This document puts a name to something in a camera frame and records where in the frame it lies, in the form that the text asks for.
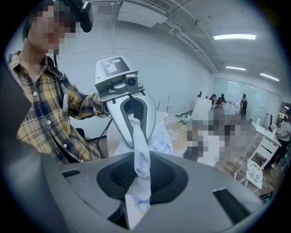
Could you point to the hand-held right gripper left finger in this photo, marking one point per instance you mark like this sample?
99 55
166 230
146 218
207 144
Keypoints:
79 193

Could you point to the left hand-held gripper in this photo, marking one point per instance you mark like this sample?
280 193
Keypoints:
109 82

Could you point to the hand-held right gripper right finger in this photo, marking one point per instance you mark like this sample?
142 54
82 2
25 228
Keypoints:
204 184

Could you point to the white garment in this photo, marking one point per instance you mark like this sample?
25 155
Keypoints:
161 141

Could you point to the pale blue garment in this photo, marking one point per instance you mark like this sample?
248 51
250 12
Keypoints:
142 163

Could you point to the person's left forearm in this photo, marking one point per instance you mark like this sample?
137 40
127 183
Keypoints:
88 107

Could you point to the beige floral table runner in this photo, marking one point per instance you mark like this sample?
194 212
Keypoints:
178 145

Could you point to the white chair floral cushion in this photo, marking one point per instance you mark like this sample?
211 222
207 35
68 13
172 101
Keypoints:
253 174

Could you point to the potted blue white flowers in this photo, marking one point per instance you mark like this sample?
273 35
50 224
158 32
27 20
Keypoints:
184 120

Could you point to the black bag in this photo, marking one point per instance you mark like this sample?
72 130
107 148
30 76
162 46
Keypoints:
80 133

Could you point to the white desk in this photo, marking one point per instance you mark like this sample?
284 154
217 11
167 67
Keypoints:
266 133

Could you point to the yellow plaid shirt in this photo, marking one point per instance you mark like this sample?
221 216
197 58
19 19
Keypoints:
41 118

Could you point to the white ceiling pipes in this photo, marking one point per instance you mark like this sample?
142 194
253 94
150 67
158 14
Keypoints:
193 46

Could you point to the white ceiling air conditioner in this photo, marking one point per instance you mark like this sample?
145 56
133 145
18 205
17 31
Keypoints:
143 13

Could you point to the long ceiling light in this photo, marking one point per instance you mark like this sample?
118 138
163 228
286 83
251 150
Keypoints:
234 36
269 77
235 68

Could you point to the person's head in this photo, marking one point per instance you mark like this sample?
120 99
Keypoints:
54 27

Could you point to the black head-worn camera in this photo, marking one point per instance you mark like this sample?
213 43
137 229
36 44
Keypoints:
86 18

